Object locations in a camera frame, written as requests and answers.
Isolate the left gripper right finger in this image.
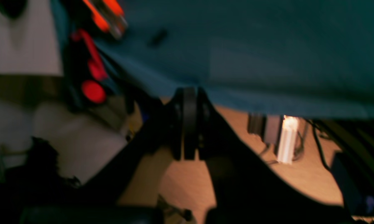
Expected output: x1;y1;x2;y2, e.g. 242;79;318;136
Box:
191;87;361;224

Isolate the orange utility knife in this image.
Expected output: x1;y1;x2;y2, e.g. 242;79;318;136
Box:
83;0;128;40

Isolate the tiny black part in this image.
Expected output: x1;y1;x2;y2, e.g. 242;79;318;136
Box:
147;29;168;47

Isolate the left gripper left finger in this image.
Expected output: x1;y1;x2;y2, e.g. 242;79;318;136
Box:
0;88;192;224

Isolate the blue table cloth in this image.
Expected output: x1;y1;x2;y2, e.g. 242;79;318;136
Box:
50;0;374;120

